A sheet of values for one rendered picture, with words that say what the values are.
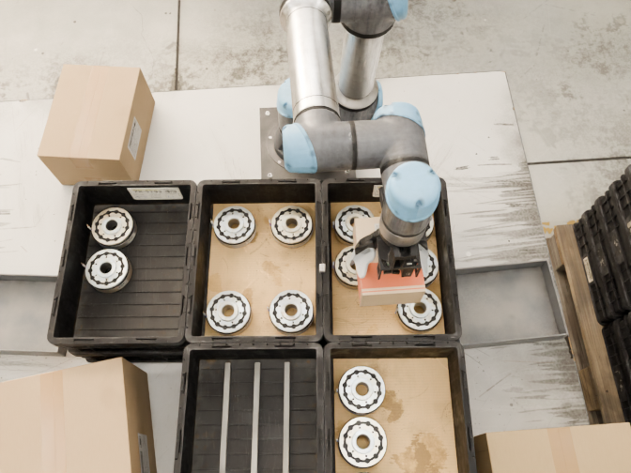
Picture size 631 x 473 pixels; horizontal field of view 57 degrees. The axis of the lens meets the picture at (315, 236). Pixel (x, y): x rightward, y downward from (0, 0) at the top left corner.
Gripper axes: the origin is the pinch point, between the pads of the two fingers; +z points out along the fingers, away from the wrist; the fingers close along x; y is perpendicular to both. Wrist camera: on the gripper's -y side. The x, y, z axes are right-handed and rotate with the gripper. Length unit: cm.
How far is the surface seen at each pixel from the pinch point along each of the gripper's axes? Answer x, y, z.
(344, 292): -7.6, -1.8, 26.7
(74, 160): -75, -42, 25
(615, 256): 84, -22, 72
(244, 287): -31.5, -4.6, 26.8
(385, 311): 1.7, 3.5, 26.7
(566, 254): 80, -32, 96
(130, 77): -62, -67, 24
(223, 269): -36.7, -9.6, 26.8
